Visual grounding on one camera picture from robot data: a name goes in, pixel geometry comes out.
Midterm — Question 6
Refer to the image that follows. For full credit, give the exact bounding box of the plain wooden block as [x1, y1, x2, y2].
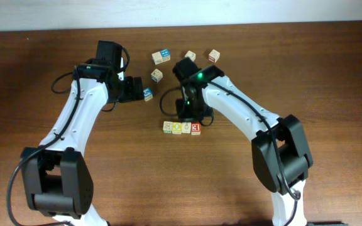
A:
[151, 51, 163, 65]

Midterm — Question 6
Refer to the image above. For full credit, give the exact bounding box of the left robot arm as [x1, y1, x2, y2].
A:
[6, 41, 144, 225]

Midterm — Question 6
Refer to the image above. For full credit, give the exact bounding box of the red wooden block far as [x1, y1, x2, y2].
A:
[208, 49, 220, 63]

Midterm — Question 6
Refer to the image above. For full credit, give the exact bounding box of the yellow letter wooden block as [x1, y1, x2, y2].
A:
[172, 122, 182, 134]

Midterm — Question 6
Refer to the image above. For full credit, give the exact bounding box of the blue edged wooden block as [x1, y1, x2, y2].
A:
[151, 68, 163, 83]

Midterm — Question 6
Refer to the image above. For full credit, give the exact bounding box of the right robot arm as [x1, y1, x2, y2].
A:
[172, 58, 313, 225]

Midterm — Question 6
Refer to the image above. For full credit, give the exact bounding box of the blue top wooden block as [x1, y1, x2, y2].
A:
[160, 49, 171, 62]

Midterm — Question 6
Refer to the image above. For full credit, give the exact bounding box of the green label wooden block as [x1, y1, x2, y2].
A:
[163, 121, 173, 134]

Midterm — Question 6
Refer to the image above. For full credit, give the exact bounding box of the blue label wooden block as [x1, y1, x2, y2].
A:
[182, 122, 192, 134]

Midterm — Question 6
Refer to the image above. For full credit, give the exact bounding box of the green wooden block far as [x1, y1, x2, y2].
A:
[185, 50, 196, 62]

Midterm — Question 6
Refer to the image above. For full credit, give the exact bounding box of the red label wooden block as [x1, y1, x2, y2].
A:
[190, 122, 201, 135]

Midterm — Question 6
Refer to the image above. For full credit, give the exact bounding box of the blue number five block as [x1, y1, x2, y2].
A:
[143, 88, 153, 101]

